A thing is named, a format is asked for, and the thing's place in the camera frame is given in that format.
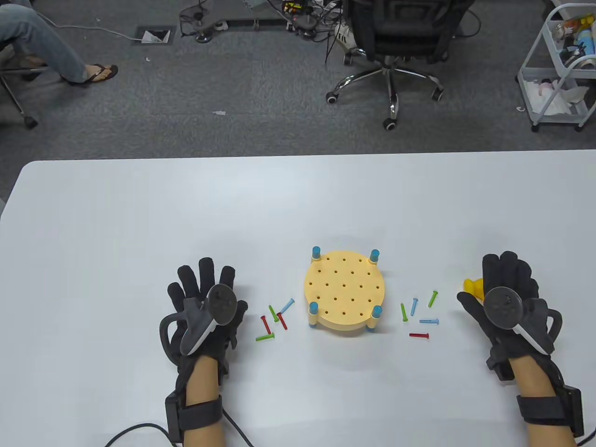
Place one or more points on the person's left hand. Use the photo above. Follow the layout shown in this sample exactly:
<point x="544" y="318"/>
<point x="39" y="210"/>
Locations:
<point x="205" y="272"/>

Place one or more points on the person's right hand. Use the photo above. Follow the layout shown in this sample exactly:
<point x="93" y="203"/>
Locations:
<point x="505" y="272"/>

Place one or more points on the yellow toy hammer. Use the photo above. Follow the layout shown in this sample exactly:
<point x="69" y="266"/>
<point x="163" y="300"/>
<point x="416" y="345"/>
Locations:
<point x="475" y="285"/>

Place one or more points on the green toy nail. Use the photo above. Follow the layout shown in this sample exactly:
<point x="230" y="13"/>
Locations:
<point x="403" y="312"/>
<point x="273" y="313"/>
<point x="433" y="299"/>
<point x="264" y="336"/>

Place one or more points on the red toy nail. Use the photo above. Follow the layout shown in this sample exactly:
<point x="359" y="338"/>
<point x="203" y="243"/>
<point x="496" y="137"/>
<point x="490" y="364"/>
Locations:
<point x="265" y="323"/>
<point x="418" y="335"/>
<point x="281" y="320"/>

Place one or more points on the blue toy nail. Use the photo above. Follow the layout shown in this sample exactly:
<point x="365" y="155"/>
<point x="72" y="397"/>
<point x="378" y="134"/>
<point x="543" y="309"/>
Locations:
<point x="287" y="305"/>
<point x="428" y="321"/>
<point x="414" y="306"/>

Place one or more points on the yellow round tap bench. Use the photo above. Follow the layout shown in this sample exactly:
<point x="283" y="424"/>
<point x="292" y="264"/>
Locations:
<point x="344" y="302"/>

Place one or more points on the grey left hand controller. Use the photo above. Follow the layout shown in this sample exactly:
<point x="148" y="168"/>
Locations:
<point x="219" y="302"/>

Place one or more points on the grey hand controller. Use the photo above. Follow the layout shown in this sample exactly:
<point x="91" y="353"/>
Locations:
<point x="219" y="302"/>
<point x="500" y="307"/>

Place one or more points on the grey right hand controller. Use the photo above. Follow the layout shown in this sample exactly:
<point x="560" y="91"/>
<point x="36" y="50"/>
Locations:
<point x="500" y="307"/>

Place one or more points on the white rolling cart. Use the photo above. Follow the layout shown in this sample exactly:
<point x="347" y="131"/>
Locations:
<point x="535" y="49"/>

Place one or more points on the black chair with castors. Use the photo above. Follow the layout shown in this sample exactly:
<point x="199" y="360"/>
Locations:
<point x="30" y="122"/>

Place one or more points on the pile of colourful toys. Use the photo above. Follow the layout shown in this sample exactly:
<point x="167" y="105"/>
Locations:
<point x="584" y="44"/>

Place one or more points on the floor socket box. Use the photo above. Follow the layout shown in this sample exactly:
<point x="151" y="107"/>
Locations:
<point x="153" y="36"/>

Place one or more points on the black office chair chrome base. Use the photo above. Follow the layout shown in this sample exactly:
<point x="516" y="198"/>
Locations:
<point x="409" y="32"/>

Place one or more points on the white shoe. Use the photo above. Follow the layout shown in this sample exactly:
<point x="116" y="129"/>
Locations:
<point x="345" y="35"/>

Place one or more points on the black right wrist camera band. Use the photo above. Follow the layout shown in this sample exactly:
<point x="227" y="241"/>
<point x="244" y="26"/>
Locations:
<point x="540" y="409"/>

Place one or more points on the black wrist camera band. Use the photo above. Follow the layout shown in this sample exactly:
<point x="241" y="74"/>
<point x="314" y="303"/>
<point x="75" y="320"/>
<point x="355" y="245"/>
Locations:
<point x="540" y="409"/>
<point x="200" y="416"/>

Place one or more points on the black left wrist camera band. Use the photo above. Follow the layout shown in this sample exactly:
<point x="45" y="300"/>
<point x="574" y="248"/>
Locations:
<point x="200" y="416"/>

